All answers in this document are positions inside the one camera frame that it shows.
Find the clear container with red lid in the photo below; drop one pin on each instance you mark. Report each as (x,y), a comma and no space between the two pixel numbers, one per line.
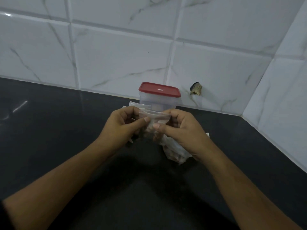
(158,98)

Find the person's right thumb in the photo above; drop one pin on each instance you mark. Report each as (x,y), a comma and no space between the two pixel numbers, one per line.
(163,129)

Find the clear plastic zip bag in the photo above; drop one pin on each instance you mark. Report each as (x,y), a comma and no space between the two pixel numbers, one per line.
(153,124)

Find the person's right forearm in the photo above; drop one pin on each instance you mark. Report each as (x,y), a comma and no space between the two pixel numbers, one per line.
(244,191)

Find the person's left forearm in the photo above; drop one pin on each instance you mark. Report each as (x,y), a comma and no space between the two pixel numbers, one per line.
(57,186)

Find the clear empty plastic bags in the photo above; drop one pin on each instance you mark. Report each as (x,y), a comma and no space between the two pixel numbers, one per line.
(134,105)

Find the person's left hand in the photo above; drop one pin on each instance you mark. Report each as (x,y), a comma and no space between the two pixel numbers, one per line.
(118,132)

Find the person's left thumb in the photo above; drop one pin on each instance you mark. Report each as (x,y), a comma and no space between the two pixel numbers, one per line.
(141,123)

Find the person's right hand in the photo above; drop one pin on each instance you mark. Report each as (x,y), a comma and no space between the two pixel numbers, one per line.
(186,134)

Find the clear plastic bag with contents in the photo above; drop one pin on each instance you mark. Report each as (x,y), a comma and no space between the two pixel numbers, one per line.
(174,148)

